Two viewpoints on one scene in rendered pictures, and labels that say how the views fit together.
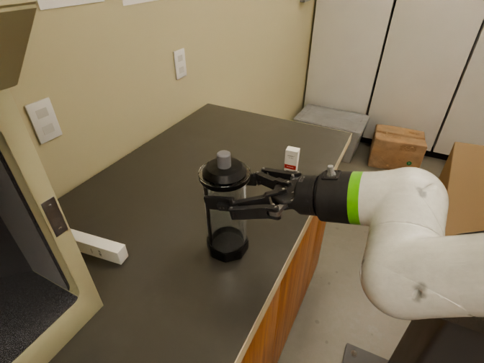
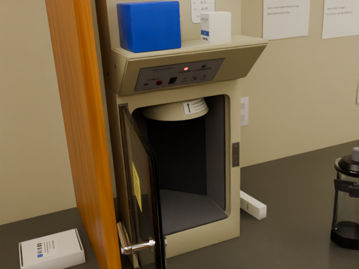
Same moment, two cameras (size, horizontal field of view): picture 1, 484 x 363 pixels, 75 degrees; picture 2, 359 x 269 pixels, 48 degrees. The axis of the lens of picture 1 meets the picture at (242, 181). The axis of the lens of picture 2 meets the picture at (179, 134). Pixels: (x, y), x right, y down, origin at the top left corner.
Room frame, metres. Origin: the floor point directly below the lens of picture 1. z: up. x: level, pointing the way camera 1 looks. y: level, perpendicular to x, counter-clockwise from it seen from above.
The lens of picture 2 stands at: (-0.47, -0.23, 1.63)
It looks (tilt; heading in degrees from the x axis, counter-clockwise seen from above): 20 degrees down; 40
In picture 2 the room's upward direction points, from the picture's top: 3 degrees counter-clockwise
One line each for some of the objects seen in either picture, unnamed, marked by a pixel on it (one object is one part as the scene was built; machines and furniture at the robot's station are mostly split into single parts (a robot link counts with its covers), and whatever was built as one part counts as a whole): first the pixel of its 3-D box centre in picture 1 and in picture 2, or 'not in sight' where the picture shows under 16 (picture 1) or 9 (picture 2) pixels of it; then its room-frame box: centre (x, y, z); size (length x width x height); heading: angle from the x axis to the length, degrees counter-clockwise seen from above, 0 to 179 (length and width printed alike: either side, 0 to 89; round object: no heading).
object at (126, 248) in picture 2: not in sight; (133, 236); (-0.05, 0.25, 1.20); 0.10 x 0.05 x 0.03; 55
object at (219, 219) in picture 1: (226, 210); (352, 200); (0.55, 0.04, 1.06); 0.11 x 0.11 x 0.21
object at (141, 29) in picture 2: not in sight; (148, 25); (0.14, 0.35, 1.56); 0.10 x 0.10 x 0.09; 63
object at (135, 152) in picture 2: not in sight; (142, 218); (0.02, 0.29, 1.19); 0.30 x 0.01 x 0.40; 55
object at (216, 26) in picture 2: not in sight; (215, 26); (0.27, 0.28, 1.54); 0.05 x 0.05 x 0.06; 57
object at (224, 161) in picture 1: (224, 166); (357, 160); (0.55, 0.04, 1.18); 0.09 x 0.09 x 0.07
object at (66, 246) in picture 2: not in sight; (51, 252); (0.00, 0.65, 0.96); 0.16 x 0.12 x 0.04; 152
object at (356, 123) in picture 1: (328, 133); not in sight; (2.69, -0.82, 0.17); 0.60 x 0.42 x 0.33; 61
